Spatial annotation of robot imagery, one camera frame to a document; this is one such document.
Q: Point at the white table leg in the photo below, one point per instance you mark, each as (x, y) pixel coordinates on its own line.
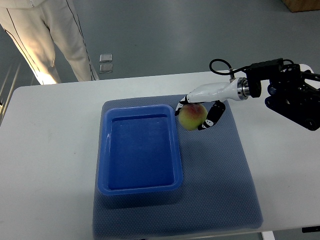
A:
(268, 235)

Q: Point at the upper metal floor plate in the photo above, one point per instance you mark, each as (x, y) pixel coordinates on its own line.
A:
(106, 57)

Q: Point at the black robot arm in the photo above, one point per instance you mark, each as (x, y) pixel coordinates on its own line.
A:
(289, 94)

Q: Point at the green red peach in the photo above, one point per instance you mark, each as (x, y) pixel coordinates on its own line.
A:
(191, 116)

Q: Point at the lower metal floor plate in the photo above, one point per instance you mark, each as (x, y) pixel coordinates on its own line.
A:
(106, 68)

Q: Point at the blue plastic tray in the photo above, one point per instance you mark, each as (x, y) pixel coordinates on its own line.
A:
(139, 151)

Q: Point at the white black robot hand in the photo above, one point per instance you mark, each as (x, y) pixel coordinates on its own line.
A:
(212, 97)

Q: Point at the person in beige trousers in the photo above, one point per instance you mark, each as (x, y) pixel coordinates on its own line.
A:
(38, 26)

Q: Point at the metal floor plate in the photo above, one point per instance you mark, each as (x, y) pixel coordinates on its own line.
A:
(106, 57)
(106, 68)

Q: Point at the brown cardboard box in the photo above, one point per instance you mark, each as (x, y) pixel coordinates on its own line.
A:
(296, 6)

